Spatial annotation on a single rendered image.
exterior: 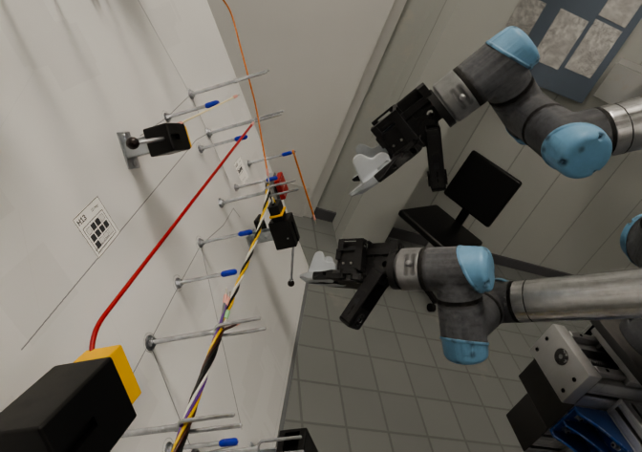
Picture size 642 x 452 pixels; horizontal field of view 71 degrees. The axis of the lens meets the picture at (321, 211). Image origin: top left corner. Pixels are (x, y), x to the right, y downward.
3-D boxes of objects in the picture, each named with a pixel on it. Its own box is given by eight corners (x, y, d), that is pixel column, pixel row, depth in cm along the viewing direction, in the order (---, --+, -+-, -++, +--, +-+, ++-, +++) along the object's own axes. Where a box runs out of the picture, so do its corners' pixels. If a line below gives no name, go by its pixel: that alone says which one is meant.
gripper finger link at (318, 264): (304, 254, 92) (343, 252, 87) (300, 283, 90) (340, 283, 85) (295, 249, 89) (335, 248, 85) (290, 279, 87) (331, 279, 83)
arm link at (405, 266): (430, 294, 79) (414, 285, 73) (405, 294, 82) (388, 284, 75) (432, 254, 82) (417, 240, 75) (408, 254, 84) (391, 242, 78)
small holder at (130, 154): (83, 133, 48) (141, 116, 47) (132, 132, 57) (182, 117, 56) (97, 174, 49) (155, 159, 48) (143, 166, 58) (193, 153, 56)
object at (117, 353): (66, 367, 32) (103, 360, 31) (86, 349, 34) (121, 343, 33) (90, 418, 33) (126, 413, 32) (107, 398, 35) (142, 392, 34)
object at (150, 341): (157, 342, 53) (267, 323, 50) (150, 355, 51) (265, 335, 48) (148, 331, 52) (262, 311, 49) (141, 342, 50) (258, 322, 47)
